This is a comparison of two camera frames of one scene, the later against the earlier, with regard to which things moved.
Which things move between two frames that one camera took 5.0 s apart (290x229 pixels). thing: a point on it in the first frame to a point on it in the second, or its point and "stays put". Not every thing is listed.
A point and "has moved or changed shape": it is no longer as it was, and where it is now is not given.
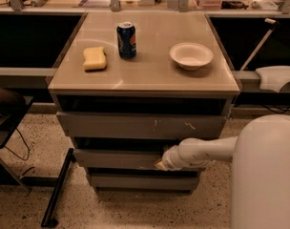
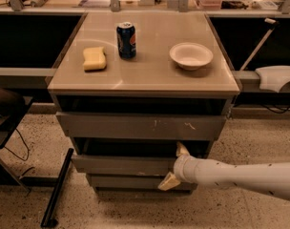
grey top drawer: (148, 126) stays put
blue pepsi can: (126, 33) stays put
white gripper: (171, 158) to (181, 169)
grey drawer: (117, 159) has moved or changed shape
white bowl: (191, 55) stays put
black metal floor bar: (48, 222) stays put
